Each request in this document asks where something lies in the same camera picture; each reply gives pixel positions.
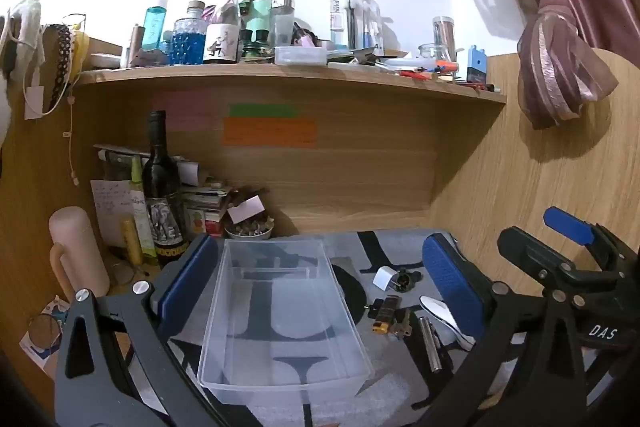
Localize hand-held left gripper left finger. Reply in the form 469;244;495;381
52;234;221;427

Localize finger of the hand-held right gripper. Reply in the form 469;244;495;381
497;227;576;280
544;206;626;270

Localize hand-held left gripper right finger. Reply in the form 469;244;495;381
422;233;590;427

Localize small black round gadget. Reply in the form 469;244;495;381
392;269;423;293

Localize small white charger block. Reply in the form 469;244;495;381
374;265;398;292

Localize bunch of metal keys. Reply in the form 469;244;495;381
390;309;413;339

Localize silver metal flashlight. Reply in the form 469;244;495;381
417;316;443;374

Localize small black yellow tool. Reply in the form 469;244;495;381
367;294;401;335

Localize clear plastic storage box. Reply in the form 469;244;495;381
197;236;376;400

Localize yellow tube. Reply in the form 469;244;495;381
122;218;146;267

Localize grey mat with black letters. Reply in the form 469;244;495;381
120;229;501;427

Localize small white bowl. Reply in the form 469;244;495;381
223;217;275;240

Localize white tube with green cap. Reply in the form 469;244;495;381
130;156;160;259

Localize white paper card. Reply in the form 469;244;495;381
227;195;266;224

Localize dark wine bottle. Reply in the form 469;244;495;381
141;110;187;264

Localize white handwritten note sheet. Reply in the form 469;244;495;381
90;179;146;248

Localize pale pink mug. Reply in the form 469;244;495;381
48;206;111;303

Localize round eyeglasses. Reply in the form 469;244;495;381
27;313;63;348

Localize pink sticky note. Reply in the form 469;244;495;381
152;92;213;131

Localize orange sticky note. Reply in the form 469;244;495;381
221;118;318;149

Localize blue white paper package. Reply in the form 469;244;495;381
20;297;71;378

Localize green sticky note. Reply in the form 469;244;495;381
229;104;298;119

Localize blue plastic block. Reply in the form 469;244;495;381
462;46;488;84

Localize pile of pens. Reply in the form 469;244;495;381
380;57;496;92

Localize pink striped curtain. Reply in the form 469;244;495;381
427;0;640;130

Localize wooden shelf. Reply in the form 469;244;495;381
75;57;508;105

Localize glitter filled jar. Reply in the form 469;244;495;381
432;17;456;62

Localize white hanging tag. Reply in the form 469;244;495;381
24;84;44;120

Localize glass bottle with blue liquid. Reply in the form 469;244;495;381
172;1;208;65

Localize clear bottle with drawn label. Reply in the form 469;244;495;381
203;0;243;64

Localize dark green binoculars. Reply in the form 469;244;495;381
240;29;273;58

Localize yellow headband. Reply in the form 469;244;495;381
70;24;92;78

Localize clear plastic lidded case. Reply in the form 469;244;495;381
274;46;328;66

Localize black lace headband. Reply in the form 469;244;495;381
42;23;76;115

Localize glass jar with metal lid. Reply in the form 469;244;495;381
272;0;296;48

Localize mint green pump bottle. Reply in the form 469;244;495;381
239;0;275;48

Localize toothbrush blister packs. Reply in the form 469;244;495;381
330;0;386;55

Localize white fluffy headband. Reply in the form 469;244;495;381
0;0;48;80

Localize beige hanging cord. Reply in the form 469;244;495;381
64;87;82;186

